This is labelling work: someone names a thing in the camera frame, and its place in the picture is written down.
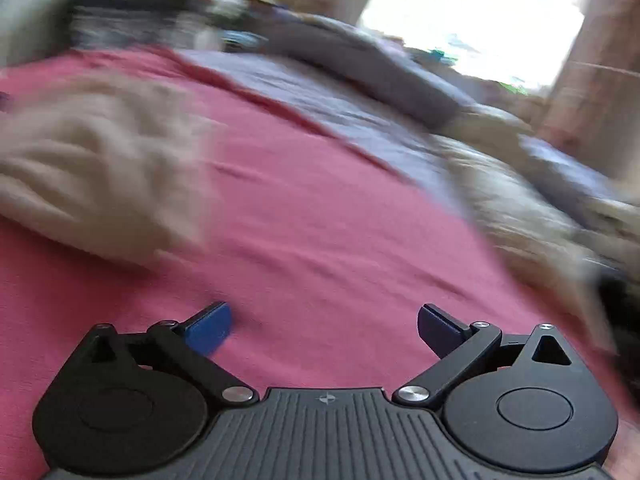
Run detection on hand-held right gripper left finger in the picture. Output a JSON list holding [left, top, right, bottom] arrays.
[[76, 301, 259, 405]]

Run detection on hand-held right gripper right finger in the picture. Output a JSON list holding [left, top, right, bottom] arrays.
[[393, 303, 581, 405]]

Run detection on beige pants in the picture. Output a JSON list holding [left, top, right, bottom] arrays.
[[0, 72, 223, 268]]

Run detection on pink blanket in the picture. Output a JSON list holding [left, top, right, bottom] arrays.
[[0, 45, 640, 478]]

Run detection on cream duvet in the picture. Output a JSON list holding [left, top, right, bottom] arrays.
[[435, 105, 640, 321]]

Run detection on dark cloth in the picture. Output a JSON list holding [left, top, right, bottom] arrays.
[[592, 260, 640, 361]]

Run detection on lilac patterned quilt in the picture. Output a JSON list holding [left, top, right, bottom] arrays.
[[517, 135, 631, 231]]

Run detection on lilac bed sheet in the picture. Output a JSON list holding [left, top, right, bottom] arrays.
[[177, 47, 466, 216]]

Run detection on grey quilt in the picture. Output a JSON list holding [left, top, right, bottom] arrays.
[[250, 12, 481, 133]]

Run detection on floral curtain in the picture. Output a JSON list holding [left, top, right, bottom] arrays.
[[537, 0, 640, 161]]

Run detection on patterned woven cloth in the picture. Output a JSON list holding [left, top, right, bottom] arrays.
[[62, 0, 251, 53]]

